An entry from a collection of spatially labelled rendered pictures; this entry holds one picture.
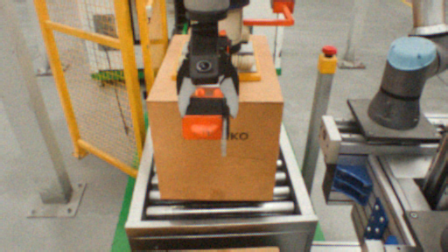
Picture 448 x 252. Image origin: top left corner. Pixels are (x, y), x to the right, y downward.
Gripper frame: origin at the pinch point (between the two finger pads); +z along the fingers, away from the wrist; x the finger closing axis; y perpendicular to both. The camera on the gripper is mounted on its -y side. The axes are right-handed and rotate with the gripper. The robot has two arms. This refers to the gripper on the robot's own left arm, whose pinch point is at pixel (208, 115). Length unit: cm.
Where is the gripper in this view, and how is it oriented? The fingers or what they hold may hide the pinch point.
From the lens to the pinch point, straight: 67.1
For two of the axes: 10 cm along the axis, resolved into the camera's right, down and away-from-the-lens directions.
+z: 0.0, 8.3, 5.6
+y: 0.2, -5.6, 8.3
